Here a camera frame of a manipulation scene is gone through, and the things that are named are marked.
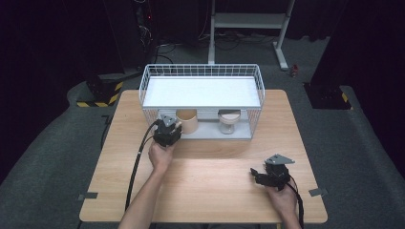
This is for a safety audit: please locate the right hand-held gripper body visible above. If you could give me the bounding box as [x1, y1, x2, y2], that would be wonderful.
[261, 154, 296, 193]

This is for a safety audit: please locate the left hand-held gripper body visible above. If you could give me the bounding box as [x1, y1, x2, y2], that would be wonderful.
[152, 114, 181, 148]

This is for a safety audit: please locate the cream mug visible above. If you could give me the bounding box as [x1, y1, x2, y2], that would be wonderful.
[175, 108, 200, 135]

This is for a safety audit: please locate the white wire shelf rack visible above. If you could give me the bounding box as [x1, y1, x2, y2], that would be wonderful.
[139, 63, 266, 141]

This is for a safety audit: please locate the glass jar with white lid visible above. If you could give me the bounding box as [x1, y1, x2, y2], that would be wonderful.
[217, 109, 243, 135]

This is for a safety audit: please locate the person's left hand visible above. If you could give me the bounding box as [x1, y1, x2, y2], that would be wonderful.
[147, 138, 177, 176]

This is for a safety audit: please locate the person's right hand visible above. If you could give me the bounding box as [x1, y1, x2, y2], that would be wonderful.
[265, 183, 300, 221]

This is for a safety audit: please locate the grey tape piece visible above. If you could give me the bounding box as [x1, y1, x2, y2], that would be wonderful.
[77, 192, 99, 201]
[308, 187, 329, 198]

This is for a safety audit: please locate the black base with yellow stripes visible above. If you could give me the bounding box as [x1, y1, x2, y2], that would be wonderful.
[303, 81, 353, 111]
[75, 73, 126, 109]

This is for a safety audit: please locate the dark equipment rack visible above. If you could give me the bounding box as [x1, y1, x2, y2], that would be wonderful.
[133, 0, 161, 72]

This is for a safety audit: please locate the white metal stand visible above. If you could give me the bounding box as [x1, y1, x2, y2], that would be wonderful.
[207, 0, 296, 72]

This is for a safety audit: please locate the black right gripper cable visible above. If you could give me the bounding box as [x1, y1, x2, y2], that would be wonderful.
[286, 175, 306, 229]

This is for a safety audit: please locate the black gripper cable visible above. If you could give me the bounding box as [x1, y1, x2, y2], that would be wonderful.
[286, 175, 306, 229]
[124, 119, 160, 212]

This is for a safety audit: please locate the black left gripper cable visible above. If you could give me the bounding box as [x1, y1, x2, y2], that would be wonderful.
[124, 119, 160, 212]

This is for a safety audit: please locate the black floor cable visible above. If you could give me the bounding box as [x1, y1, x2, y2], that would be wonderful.
[215, 31, 245, 52]
[153, 41, 178, 66]

